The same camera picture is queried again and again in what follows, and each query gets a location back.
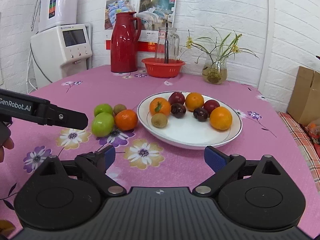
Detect green apple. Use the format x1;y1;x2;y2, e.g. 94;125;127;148
91;112;114;138
94;103;113;116

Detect smooth orange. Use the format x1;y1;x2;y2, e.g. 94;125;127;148
209;106;233;131

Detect mandarin without leaf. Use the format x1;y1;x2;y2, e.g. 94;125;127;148
114;109;138;131

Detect dark cherry plum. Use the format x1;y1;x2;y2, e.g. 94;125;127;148
171;103;187;119

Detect mandarin with leaf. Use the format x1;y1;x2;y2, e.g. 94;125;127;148
149;97;171;116

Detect person's left hand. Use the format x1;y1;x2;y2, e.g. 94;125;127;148
0;137;14;163

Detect white oval plate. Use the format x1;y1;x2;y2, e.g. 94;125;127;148
137;91;243;150

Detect brown kiwi on table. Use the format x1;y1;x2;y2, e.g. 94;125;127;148
113;104;126;115

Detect red plum right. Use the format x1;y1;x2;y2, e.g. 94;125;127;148
203;100;220;115

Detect red plum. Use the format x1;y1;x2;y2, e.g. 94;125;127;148
168;92;185;105
203;100;220;115

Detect white water dispenser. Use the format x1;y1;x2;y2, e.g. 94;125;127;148
30;23;92;88

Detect pink floral tablecloth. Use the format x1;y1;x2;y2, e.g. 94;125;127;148
1;66;319;237

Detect orange on plate back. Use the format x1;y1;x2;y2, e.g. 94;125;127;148
185;92;204;112

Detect brown kiwi on plate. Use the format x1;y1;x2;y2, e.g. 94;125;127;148
151;113;168;128

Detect red plum left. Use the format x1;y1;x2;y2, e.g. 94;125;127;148
168;92;185;105

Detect plaid cloth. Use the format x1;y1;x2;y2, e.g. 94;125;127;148
278;112;319;193

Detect clear plastic bag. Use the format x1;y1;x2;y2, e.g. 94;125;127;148
304;118;320;145

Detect glass vase with plant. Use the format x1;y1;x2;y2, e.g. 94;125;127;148
181;27;258;85

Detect cardboard box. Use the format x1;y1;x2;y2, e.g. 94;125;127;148
287;66;320;126

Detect white water purifier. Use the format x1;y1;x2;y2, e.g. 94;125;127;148
38;0;78;33

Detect red plastic basket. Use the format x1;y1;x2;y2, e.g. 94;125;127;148
142;58;185;78

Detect red thermos jug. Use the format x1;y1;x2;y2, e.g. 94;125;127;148
111;11;142;73

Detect glass pitcher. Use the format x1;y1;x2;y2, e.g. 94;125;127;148
155;27;180;63

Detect wall calendar poster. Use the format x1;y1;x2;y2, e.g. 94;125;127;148
104;0;177;53

